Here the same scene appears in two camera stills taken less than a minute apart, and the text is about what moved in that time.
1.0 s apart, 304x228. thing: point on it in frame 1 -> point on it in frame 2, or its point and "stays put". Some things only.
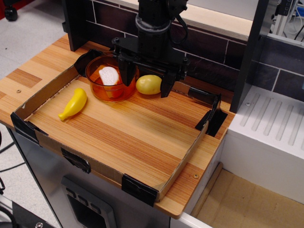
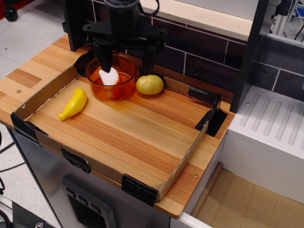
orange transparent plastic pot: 114,93 stays put
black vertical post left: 77,12 stays put
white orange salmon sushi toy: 109,76 stays put
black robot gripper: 153,49 -> 125,23
